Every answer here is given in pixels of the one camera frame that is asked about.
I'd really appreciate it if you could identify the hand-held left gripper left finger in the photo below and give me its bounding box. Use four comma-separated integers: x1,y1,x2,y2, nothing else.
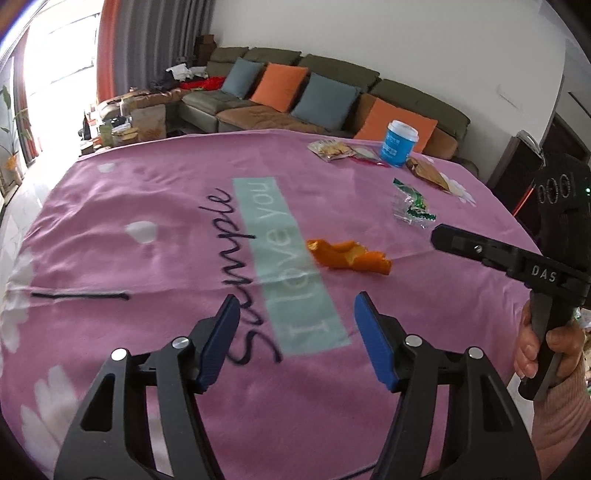
53,294,241,480

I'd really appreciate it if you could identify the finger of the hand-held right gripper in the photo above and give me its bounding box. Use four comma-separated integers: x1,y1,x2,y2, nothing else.
431,224,525,278

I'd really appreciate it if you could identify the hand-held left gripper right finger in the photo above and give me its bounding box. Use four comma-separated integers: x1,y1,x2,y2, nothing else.
353,291,541,480

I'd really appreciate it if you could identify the plastic bag with wrappers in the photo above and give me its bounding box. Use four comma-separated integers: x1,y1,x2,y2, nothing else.
573,305,591,400

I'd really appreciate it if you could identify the orange peel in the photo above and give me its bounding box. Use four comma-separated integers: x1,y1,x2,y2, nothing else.
306,239,392,276

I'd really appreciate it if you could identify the person's right forearm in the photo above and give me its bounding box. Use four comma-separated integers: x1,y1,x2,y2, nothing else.
531,351,591,462

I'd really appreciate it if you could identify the person's right hand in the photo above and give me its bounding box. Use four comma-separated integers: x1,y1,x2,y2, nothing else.
513,302,587,381

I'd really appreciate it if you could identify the green candy wrapper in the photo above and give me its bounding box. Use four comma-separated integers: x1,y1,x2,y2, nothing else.
392,178,437,227

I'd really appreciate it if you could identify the brown snack packet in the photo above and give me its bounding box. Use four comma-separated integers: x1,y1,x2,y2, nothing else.
406,157,451,192

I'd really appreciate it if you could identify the dark cabinet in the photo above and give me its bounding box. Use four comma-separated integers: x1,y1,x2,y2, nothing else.
487,134,548,217

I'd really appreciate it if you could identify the pink printed blanket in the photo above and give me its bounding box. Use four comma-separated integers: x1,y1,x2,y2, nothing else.
0,129,546,480

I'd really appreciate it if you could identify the blue paper cup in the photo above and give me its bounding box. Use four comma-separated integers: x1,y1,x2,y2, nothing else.
381,120,419,168

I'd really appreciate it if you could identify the red-edged clear wrapper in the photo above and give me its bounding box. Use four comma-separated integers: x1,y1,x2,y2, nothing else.
353,147,389,168

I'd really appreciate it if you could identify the orange cushion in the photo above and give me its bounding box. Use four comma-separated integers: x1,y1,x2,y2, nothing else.
355,98,438,154
250,63,309,114

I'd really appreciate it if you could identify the clear cracker snack packet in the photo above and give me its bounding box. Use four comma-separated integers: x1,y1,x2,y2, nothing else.
308,140,356,162

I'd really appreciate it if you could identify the large blue cushion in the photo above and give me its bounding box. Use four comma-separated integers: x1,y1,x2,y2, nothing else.
291,73,362,132

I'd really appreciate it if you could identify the green sectional sofa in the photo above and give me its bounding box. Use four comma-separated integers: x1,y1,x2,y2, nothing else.
95,46,481,181

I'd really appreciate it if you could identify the brown paper bag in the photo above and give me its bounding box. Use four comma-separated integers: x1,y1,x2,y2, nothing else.
130,104,167,139

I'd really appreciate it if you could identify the red cloth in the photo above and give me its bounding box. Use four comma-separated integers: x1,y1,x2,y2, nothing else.
180,76,227,92

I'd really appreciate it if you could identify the small blue cushion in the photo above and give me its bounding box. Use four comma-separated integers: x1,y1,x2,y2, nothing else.
221,58,263,100

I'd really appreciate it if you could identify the white clothes pile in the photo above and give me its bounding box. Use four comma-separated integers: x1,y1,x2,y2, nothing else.
166,65,206,80

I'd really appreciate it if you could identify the potted plant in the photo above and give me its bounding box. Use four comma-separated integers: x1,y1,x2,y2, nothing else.
0,85,28,185

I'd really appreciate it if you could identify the brown cardboard box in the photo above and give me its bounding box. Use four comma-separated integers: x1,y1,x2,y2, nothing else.
194,34,217,63

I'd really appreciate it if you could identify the grey curtain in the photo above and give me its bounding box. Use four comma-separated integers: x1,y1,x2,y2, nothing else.
97,0,215,100

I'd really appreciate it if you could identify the orange curtain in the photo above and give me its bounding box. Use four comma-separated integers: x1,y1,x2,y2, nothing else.
96,0,122,104

